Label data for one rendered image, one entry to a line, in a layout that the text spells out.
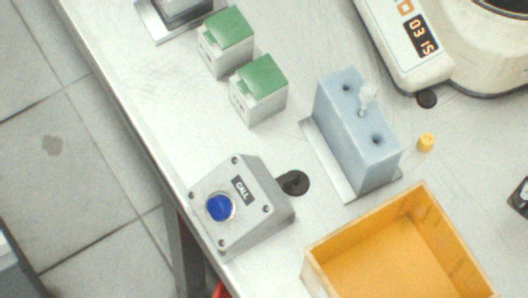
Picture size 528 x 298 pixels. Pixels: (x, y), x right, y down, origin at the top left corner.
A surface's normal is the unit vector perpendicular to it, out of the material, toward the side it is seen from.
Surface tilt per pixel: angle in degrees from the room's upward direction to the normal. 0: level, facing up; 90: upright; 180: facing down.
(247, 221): 30
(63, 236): 0
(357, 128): 0
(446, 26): 90
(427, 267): 0
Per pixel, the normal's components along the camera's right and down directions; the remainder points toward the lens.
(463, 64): -0.59, 0.75
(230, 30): 0.05, -0.34
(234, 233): -0.38, -0.05
